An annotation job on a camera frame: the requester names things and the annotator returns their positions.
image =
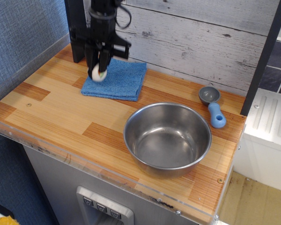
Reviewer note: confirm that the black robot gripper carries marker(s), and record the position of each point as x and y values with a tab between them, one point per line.
101	40

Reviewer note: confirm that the plush sushi roll toy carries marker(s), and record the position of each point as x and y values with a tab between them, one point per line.
96	75

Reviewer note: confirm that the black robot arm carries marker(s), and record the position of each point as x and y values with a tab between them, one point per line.
103	6

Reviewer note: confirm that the stainless steel bowl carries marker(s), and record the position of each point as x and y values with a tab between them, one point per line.
167	140

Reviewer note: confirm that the folded blue cloth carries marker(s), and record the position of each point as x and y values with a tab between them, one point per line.
123	81

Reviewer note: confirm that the grey toy cabinet front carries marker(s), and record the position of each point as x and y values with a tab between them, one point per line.
153	201

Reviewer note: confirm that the silver dispenser button panel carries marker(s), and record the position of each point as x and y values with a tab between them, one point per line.
99	210

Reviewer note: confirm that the yellow black object at corner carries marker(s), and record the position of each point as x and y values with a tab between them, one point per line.
7	220

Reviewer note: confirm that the white ribbed side unit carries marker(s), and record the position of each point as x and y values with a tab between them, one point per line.
259	153

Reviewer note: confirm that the dark grey left post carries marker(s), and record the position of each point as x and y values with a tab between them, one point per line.
76	22

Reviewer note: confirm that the dark grey post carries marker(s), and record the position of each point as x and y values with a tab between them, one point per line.
76	22
262	63

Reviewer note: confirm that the grey scoop blue handle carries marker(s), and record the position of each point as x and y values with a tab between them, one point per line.
209	96

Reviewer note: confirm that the dark grey right post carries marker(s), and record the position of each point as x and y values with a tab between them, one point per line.
262	63

